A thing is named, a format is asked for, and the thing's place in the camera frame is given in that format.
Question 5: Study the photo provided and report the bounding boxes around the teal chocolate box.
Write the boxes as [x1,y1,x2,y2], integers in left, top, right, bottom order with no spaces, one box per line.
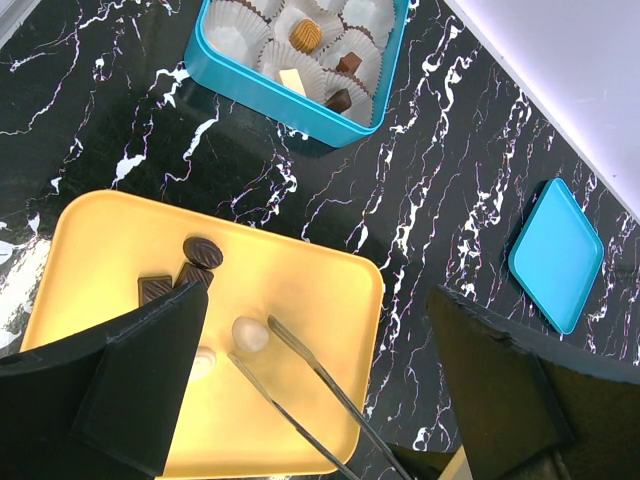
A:
[184,1,409,147]

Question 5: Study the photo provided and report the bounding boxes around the dark ridged chocolate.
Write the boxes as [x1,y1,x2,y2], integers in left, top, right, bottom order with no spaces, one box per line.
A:
[174,262,214,288]

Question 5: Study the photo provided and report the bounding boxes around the brown caramel chocolate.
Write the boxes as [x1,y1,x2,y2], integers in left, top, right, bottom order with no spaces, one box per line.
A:
[289,19,323,54]

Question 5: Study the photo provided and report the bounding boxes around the metal tongs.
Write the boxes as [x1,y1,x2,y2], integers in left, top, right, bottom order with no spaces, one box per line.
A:
[227,315,411,479]

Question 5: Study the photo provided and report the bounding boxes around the yellow plastic tray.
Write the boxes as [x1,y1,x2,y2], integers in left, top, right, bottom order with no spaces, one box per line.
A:
[22,190,384,479]

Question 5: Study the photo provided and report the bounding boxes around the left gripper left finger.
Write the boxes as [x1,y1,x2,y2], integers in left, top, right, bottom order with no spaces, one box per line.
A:
[1,282,208,479]

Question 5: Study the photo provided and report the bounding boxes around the white oval chocolate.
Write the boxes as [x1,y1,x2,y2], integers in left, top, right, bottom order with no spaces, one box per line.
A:
[232,317,270,353]

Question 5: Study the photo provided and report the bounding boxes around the dark rectangular chocolate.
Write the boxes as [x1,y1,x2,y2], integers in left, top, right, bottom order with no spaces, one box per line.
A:
[335,52,362,76]

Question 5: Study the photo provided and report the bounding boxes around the teal box lid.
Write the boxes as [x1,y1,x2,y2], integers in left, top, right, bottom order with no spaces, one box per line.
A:
[508,178,604,335]

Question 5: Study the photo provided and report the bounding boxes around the dark square chocolate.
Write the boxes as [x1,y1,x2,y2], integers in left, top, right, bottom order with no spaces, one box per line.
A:
[137,275,173,307]

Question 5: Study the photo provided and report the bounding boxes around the dark oval chocolate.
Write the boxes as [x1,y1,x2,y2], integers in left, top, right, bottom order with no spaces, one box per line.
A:
[183,237,224,270]

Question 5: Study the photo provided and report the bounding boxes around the white rectangular chocolate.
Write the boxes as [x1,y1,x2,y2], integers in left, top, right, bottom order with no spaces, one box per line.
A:
[277,68,306,97]

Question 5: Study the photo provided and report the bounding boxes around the white round chocolate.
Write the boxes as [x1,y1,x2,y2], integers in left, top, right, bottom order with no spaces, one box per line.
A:
[189,346,217,381]

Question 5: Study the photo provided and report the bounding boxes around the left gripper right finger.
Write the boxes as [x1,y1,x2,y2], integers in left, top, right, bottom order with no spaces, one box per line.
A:
[427,286,639,479]

